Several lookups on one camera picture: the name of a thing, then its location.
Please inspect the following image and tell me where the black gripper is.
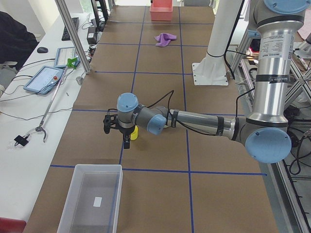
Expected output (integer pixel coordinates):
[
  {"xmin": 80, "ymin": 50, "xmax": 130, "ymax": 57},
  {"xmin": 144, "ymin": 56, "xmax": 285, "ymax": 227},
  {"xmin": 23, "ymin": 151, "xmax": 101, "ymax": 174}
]
[{"xmin": 119, "ymin": 126, "xmax": 134, "ymax": 149}]

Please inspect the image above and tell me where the purple microfiber cloth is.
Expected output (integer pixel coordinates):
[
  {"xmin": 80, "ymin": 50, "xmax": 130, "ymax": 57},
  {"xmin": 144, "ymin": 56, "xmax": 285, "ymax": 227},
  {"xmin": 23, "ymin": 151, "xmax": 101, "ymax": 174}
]
[{"xmin": 154, "ymin": 33, "xmax": 177, "ymax": 47}]

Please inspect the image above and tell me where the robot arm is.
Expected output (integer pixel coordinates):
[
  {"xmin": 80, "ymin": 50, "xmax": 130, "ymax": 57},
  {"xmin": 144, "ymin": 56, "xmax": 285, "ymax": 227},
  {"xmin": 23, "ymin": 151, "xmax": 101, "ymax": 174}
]
[{"xmin": 116, "ymin": 0, "xmax": 311, "ymax": 163}]

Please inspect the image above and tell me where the clear plastic storage box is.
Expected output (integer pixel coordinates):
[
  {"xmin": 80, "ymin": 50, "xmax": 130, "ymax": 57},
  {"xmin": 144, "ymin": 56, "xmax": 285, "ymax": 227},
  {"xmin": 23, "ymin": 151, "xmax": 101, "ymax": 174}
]
[{"xmin": 57, "ymin": 164, "xmax": 123, "ymax": 233}]

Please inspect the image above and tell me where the yellow plastic cup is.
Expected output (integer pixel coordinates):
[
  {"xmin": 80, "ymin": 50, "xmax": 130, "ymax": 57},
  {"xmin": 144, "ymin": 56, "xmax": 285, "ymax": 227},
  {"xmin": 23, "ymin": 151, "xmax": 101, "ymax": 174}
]
[{"xmin": 130, "ymin": 125, "xmax": 138, "ymax": 140}]

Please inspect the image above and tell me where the small metal cylinder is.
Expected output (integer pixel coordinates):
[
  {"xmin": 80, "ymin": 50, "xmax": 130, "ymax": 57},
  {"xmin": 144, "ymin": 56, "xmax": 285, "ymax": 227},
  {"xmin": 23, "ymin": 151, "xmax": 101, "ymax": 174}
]
[{"xmin": 76, "ymin": 77, "xmax": 82, "ymax": 85}]

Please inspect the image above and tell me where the reacher grabber tool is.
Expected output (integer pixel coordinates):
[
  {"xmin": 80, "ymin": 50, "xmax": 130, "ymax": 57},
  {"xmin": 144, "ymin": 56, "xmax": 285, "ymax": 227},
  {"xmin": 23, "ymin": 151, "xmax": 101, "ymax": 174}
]
[{"xmin": 35, "ymin": 56, "xmax": 78, "ymax": 143}]

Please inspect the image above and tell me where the near teach pendant tablet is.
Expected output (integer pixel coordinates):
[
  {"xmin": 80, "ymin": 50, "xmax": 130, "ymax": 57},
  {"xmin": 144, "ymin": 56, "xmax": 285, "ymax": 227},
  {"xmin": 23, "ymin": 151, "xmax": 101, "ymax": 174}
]
[{"xmin": 23, "ymin": 66, "xmax": 64, "ymax": 95}]

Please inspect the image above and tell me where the teach pendant tablet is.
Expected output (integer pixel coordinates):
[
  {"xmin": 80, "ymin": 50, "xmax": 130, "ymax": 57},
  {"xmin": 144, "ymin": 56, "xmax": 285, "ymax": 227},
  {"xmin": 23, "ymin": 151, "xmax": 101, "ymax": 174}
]
[
  {"xmin": 23, "ymin": 66, "xmax": 64, "ymax": 95},
  {"xmin": 54, "ymin": 47, "xmax": 80, "ymax": 68}
]

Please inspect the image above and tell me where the far teach pendant tablet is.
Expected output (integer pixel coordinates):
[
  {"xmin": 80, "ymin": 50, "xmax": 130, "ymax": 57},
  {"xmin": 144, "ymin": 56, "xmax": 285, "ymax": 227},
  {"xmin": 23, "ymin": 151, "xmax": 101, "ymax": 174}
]
[{"xmin": 54, "ymin": 47, "xmax": 80, "ymax": 68}]

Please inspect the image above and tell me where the black power adapter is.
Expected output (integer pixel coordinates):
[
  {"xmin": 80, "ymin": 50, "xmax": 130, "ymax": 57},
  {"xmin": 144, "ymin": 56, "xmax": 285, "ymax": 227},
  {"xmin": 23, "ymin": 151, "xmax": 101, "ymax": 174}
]
[{"xmin": 86, "ymin": 27, "xmax": 97, "ymax": 45}]

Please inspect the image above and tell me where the black keyboard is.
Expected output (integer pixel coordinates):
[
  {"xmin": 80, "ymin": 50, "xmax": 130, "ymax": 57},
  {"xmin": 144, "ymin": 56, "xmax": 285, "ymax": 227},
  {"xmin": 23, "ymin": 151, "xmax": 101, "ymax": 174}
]
[{"xmin": 61, "ymin": 17, "xmax": 80, "ymax": 41}]

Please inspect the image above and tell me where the black computer mouse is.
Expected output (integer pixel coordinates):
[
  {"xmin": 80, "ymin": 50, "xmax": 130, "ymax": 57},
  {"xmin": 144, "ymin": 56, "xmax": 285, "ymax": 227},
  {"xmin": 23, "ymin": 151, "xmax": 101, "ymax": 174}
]
[{"xmin": 36, "ymin": 47, "xmax": 49, "ymax": 53}]

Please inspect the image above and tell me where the pink plastic bin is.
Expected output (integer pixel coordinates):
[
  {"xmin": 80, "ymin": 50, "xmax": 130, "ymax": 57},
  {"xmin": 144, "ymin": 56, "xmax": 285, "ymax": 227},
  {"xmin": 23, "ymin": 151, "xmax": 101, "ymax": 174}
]
[{"xmin": 150, "ymin": 0, "xmax": 173, "ymax": 21}]

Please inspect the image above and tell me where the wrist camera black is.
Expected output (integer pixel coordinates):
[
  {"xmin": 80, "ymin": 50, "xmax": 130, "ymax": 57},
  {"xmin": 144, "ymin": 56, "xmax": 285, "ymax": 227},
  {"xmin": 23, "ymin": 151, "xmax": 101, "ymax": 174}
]
[{"xmin": 103, "ymin": 114, "xmax": 119, "ymax": 134}]

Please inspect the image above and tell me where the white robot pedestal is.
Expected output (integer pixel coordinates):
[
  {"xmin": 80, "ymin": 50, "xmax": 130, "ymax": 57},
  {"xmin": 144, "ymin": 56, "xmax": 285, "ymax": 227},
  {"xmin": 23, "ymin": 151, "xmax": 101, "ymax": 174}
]
[{"xmin": 192, "ymin": 0, "xmax": 244, "ymax": 86}]

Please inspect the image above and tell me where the aluminium frame post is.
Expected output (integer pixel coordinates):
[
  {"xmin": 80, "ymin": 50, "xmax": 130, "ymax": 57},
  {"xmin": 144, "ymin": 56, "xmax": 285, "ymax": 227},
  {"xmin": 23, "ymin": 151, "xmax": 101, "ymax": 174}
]
[{"xmin": 55, "ymin": 0, "xmax": 91, "ymax": 74}]

